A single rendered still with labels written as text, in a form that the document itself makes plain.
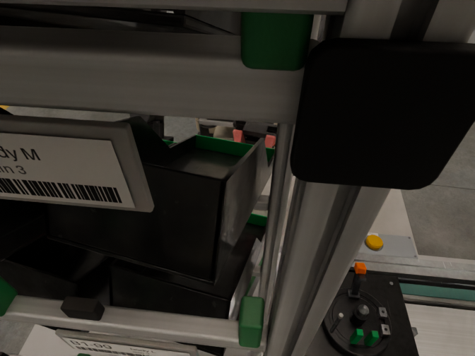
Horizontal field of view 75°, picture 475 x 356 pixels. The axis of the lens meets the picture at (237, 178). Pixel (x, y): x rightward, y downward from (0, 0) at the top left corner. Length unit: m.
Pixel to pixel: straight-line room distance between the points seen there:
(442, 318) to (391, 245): 0.19
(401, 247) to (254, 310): 0.78
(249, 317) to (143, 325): 0.07
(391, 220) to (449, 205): 1.51
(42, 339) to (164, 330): 0.77
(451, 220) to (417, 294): 1.66
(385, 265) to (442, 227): 1.58
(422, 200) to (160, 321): 2.41
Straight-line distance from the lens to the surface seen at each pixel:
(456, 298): 0.93
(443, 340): 0.90
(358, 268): 0.71
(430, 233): 2.36
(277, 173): 0.31
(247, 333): 0.17
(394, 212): 1.14
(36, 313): 0.23
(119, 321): 0.21
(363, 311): 0.70
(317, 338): 0.74
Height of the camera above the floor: 1.66
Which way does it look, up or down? 45 degrees down
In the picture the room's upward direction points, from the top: straight up
